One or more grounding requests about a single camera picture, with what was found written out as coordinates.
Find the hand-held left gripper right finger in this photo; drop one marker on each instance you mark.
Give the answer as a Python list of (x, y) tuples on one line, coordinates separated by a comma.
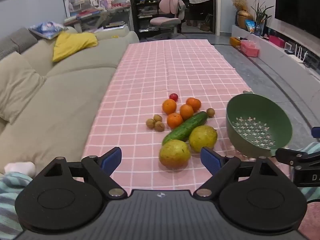
[(210, 158)]

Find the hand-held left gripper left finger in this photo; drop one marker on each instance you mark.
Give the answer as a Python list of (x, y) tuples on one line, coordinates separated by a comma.
[(112, 158)]

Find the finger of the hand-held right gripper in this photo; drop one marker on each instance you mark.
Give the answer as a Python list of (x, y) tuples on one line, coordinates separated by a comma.
[(316, 132), (285, 155)]

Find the yellow green pear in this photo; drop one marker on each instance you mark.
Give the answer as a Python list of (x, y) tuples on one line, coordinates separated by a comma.
[(174, 154), (202, 138)]

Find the green cucumber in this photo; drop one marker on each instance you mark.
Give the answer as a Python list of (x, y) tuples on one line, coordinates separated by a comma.
[(185, 128)]

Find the green colander bowl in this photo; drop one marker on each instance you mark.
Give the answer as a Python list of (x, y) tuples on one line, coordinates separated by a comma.
[(257, 125)]

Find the brown longan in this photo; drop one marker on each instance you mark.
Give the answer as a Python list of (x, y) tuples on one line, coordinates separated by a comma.
[(159, 126), (210, 112), (157, 117), (150, 123)]

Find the mandarin orange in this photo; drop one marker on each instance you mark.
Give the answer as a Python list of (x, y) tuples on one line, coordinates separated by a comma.
[(174, 120), (169, 106), (186, 111), (193, 104)]

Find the red cherry tomato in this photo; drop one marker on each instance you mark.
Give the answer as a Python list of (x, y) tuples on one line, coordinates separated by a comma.
[(173, 97)]

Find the pink fluffy fabric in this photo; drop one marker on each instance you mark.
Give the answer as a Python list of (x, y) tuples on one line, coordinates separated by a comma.
[(310, 217)]

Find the beige sofa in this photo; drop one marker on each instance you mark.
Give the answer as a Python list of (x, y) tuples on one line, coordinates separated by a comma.
[(70, 100)]

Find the white router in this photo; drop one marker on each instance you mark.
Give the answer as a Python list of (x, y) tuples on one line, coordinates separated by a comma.
[(298, 52)]

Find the white tv cabinet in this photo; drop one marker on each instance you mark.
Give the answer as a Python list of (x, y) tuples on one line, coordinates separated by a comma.
[(272, 55)]

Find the white cloth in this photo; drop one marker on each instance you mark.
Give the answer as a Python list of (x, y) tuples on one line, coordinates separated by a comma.
[(20, 168)]

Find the magenta box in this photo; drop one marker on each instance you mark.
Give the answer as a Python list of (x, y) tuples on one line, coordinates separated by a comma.
[(276, 40)]

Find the pink checked tablecloth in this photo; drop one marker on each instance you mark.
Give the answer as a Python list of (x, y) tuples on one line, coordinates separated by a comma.
[(155, 67)]

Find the pink storage box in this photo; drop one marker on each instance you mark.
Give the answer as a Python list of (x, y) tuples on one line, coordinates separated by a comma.
[(249, 48)]

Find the teal striped clothing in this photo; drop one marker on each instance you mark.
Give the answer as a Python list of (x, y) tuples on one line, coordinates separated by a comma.
[(10, 205)]

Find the orange box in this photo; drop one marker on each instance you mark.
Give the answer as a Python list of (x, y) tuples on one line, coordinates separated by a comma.
[(235, 42)]

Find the beige sofa cushion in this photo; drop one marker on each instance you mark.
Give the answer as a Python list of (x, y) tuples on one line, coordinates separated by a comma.
[(17, 85)]

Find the yellow pillow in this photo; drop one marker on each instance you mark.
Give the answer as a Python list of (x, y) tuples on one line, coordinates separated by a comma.
[(72, 43)]

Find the blue snack bag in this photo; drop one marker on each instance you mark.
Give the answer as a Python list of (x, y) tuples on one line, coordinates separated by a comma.
[(250, 26)]

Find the black television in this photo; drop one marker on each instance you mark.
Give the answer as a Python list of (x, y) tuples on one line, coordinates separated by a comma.
[(297, 5)]

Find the green potted plant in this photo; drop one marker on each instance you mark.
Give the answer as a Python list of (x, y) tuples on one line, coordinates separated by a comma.
[(261, 15)]

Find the golden vase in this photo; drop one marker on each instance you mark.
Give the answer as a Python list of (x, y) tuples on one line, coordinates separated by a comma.
[(243, 17)]

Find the cluttered study desk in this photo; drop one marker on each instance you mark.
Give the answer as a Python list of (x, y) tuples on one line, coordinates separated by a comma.
[(97, 17)]

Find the blue printed pillow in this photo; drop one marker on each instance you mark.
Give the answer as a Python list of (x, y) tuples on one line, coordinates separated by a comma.
[(46, 28)]

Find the stack of books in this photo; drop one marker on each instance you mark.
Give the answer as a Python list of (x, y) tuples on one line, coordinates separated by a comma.
[(87, 12)]

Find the dried flowers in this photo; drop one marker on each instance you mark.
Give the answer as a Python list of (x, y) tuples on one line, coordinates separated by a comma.
[(239, 3)]

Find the grey striped cushion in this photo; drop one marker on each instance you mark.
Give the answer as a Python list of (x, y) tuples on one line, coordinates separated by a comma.
[(15, 42)]

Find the black shelf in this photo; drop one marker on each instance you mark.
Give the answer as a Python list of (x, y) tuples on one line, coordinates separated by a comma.
[(147, 10)]

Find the pink office chair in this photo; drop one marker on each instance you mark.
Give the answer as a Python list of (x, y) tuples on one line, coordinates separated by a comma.
[(170, 10)]

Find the pink desk toy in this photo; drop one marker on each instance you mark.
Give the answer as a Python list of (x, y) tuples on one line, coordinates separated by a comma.
[(107, 1)]

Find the small white frame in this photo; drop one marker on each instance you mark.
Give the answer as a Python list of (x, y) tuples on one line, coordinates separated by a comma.
[(288, 47)]

